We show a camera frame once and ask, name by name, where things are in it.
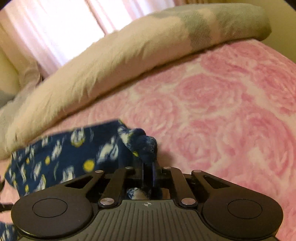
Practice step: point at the cream fluffy duvet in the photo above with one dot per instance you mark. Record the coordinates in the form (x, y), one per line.
(115, 69)

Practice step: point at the navy monkey print pajama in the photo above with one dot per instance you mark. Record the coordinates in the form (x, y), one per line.
(69, 153)

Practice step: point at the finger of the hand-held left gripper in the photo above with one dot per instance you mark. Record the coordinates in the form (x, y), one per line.
(5, 207)

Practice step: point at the pink floral bed sheet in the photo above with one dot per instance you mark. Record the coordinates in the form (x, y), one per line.
(219, 115)

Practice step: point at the pink sheer curtain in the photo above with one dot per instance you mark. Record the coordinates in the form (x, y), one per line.
(57, 30)

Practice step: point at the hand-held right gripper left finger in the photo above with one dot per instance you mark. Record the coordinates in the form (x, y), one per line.
(144, 175)

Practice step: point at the pink pillow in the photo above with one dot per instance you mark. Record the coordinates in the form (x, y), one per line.
(30, 73)

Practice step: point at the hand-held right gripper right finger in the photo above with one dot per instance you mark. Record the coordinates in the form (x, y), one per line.
(153, 175)

